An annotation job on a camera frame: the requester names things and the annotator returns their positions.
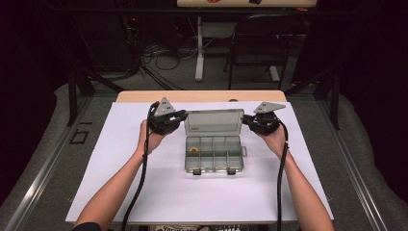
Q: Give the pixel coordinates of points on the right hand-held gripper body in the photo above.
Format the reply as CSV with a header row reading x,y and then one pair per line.
x,y
266,123

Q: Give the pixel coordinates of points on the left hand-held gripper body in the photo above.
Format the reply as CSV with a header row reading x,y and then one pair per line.
x,y
163,110

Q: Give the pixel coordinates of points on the yellow tape roll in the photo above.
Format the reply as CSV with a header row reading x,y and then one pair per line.
x,y
194,149

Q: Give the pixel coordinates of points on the clear plastic compartment box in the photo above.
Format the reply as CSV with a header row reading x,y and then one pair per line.
x,y
218,154

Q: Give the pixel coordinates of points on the person's right hand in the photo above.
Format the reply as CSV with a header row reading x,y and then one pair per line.
x,y
277,141

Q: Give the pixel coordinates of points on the person's left hand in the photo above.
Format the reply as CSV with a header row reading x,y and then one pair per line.
x,y
152,141

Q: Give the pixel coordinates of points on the wooden desk with white legs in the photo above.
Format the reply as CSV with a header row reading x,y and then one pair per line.
x,y
199,57

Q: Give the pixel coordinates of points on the black metal stand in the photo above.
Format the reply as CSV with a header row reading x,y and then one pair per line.
x,y
72,96
335,99

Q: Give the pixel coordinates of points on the black folding chair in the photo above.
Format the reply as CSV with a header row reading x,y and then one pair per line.
x,y
263,41

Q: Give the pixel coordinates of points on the short black tape strip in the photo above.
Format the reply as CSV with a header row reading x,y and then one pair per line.
x,y
86,123

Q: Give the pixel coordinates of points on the white table cover sheet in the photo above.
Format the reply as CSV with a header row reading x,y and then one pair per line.
x,y
224,199

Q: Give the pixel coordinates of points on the black horizontal bar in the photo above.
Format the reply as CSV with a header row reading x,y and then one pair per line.
x,y
128,11

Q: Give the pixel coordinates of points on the black white patterned item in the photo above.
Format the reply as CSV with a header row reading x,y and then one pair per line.
x,y
179,228

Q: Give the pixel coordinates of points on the small black item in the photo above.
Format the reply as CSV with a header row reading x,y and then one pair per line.
x,y
255,1

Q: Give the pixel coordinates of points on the orange round item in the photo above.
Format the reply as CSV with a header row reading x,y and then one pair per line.
x,y
214,1

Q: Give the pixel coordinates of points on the person's dark sleeve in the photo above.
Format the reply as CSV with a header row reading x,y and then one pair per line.
x,y
86,227

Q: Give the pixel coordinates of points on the aluminium floor rail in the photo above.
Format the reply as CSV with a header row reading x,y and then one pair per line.
x,y
48,163
352,170

